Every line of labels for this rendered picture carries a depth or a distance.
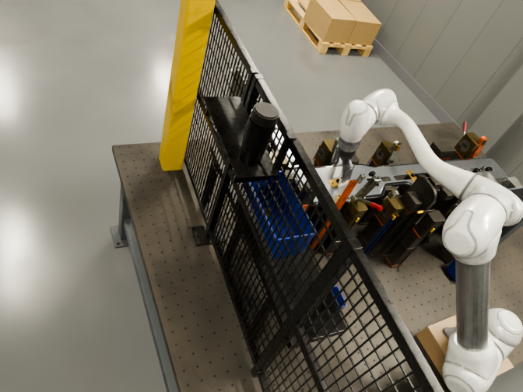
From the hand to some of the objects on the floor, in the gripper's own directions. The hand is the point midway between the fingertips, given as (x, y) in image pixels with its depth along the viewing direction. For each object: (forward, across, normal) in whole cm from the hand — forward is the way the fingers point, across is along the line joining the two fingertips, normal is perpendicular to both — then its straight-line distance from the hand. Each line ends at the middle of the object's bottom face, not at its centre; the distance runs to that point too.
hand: (339, 176), depth 187 cm
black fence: (+87, -30, +80) cm, 122 cm away
